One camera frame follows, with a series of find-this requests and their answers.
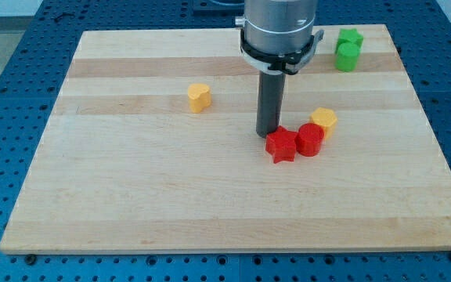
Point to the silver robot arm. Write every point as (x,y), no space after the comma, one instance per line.
(278,26)

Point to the yellow heart block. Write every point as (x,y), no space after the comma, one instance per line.
(199,96)

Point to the red star block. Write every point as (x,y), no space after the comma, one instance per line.
(281,145)

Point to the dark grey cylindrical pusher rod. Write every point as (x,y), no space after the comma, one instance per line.
(270,97)

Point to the light wooden board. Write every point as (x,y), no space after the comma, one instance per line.
(125,167)

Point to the red cylinder block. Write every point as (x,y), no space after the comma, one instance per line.
(309,139)

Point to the yellow hexagon block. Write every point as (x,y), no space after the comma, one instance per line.
(326,119)

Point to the green cylinder block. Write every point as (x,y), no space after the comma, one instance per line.
(347,57)

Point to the green star block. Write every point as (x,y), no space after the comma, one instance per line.
(349,36)

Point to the black bracket on arm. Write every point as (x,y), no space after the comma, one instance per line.
(275,64)

